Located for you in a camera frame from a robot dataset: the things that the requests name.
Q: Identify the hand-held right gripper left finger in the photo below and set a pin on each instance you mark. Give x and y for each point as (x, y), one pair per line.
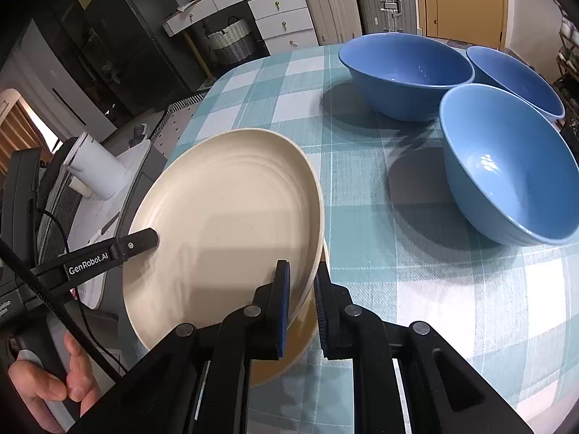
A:
(282, 307)

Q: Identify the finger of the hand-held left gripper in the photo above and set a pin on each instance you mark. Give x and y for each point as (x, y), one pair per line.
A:
(138, 240)

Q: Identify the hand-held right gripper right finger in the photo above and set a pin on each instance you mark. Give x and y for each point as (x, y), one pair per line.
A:
(322, 312)

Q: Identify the cream plate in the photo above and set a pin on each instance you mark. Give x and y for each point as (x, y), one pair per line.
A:
(226, 235)
(302, 300)
(280, 357)

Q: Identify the blue bowl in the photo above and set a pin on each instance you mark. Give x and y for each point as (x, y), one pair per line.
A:
(520, 81)
(506, 181)
(407, 77)

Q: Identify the person's left hand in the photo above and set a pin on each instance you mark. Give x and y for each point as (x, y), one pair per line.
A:
(36, 382)

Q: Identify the orange curtain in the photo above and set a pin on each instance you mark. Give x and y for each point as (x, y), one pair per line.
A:
(18, 140)

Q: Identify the white cylindrical kettle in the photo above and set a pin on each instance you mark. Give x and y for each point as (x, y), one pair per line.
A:
(97, 165)

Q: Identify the striped floor mat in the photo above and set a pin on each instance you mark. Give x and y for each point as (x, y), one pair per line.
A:
(185, 104)

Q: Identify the dark tall wardrobe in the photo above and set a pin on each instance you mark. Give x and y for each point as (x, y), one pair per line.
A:
(68, 54)

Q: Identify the black refrigerator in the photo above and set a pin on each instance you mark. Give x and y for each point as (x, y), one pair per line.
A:
(135, 45)

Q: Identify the woven laundry basket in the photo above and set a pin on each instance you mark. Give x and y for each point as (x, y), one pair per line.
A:
(233, 40)

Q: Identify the white desk with drawers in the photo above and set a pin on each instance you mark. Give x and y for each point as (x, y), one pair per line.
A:
(280, 13)

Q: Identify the beige suitcase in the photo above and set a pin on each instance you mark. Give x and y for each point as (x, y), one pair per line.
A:
(325, 0)

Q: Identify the wooden door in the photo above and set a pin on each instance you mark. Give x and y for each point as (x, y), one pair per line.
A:
(461, 0)

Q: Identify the wooden shoe rack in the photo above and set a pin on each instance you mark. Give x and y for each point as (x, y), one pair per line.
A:
(565, 63)

